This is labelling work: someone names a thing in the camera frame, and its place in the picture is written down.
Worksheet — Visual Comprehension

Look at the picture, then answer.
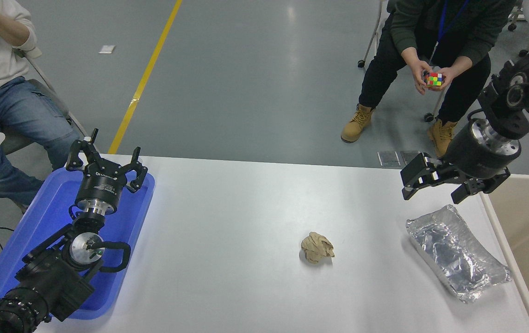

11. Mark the blue plastic tray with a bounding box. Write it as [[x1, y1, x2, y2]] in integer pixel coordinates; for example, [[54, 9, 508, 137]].
[[0, 166, 156, 321]]

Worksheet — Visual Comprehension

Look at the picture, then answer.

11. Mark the silver foil tray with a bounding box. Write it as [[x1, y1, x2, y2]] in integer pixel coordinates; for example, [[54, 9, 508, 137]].
[[405, 204, 512, 303]]

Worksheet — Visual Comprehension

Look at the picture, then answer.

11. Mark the grey chair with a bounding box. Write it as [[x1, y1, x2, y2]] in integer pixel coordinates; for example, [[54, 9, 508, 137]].
[[0, 46, 90, 156]]

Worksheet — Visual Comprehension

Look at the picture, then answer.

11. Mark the person's right hand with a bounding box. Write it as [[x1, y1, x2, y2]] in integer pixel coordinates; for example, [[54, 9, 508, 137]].
[[410, 59, 432, 96]]

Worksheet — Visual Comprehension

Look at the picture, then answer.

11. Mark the blue lanyard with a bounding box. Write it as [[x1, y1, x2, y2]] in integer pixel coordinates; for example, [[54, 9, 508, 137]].
[[436, 0, 471, 44]]

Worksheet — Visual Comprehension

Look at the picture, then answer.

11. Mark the person's left hand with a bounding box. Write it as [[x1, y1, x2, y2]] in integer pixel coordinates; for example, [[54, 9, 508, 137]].
[[433, 67, 461, 92]]

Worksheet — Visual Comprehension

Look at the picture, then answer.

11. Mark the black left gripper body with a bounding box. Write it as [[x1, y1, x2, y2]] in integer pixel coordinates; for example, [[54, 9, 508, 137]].
[[75, 168, 129, 209]]

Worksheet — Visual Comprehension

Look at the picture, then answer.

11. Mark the tan work boot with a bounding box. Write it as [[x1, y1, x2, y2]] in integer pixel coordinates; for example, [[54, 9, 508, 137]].
[[427, 118, 458, 159], [341, 104, 376, 143]]

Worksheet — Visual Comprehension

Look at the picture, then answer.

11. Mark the crumpled tan paper ball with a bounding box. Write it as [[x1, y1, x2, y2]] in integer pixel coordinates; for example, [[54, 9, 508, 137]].
[[300, 231, 335, 265]]

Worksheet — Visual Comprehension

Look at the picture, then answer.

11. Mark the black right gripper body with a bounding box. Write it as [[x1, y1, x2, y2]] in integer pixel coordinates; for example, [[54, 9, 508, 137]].
[[442, 121, 511, 181]]

